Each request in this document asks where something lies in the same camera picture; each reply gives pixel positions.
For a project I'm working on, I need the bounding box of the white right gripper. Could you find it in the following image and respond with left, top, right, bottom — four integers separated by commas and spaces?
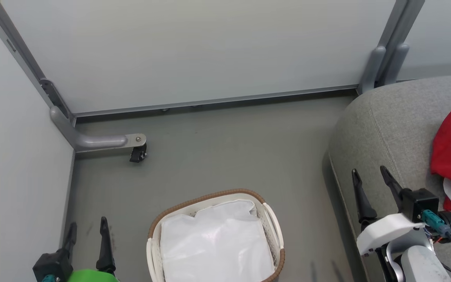
351, 165, 434, 282

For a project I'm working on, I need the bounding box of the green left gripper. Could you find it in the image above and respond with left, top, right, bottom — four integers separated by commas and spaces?
61, 216, 119, 282

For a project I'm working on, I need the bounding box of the grey fabric sofa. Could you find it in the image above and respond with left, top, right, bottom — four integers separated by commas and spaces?
327, 74, 451, 282

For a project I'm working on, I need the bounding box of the grey partition foot bar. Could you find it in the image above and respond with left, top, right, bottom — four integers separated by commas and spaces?
49, 105, 148, 154

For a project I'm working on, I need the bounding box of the black caster wheel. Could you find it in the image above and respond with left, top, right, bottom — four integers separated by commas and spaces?
129, 144, 148, 163

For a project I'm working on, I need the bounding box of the white laundry basket brown rim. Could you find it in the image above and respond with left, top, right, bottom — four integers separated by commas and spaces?
146, 188, 286, 282

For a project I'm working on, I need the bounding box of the grey partition foot stub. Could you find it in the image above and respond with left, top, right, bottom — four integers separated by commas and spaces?
359, 46, 387, 95
384, 43, 410, 85

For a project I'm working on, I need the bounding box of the white basket liner cloth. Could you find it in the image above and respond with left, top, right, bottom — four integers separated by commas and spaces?
159, 199, 276, 282

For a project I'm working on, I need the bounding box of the teal right camera plug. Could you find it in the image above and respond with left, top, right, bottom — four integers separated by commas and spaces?
421, 209, 451, 238

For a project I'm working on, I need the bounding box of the grey double partition post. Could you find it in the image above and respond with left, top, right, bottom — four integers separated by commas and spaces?
374, 0, 426, 85

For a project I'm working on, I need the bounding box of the grey partition bottom rail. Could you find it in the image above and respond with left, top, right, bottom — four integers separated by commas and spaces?
72, 85, 360, 118

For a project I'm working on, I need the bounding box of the grey partition corner post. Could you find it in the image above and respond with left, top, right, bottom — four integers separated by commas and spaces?
0, 0, 76, 119

